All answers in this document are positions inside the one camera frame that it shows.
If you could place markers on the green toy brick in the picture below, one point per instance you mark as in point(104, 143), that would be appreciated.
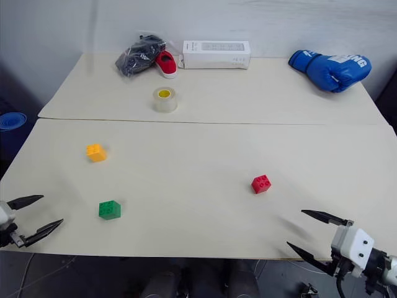
point(109, 211)

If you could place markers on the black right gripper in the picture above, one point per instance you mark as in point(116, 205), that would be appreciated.
point(342, 267)

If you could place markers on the clear bag with black items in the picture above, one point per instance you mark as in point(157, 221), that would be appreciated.
point(136, 57)

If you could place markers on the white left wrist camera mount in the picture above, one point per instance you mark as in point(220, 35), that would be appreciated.
point(5, 215)

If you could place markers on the clear tape roll yellow core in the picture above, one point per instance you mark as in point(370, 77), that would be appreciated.
point(165, 101)

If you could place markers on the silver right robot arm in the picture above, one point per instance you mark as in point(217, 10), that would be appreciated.
point(380, 270)

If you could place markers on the blue boxing glove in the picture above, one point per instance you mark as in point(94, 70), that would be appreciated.
point(332, 69)

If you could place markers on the blue ribbed round object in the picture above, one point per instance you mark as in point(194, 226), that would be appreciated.
point(11, 121)

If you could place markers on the orange toy brick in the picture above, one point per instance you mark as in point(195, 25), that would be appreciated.
point(96, 153)

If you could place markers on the small black floor object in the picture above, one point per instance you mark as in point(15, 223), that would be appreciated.
point(308, 288)

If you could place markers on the red toy brick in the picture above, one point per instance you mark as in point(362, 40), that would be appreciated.
point(261, 184)

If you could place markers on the white rectangular cardboard box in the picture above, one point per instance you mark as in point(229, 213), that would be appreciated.
point(215, 56)

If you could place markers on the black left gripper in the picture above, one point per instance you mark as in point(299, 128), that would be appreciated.
point(8, 239)

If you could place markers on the red canvas shoe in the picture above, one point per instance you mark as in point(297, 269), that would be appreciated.
point(167, 65)

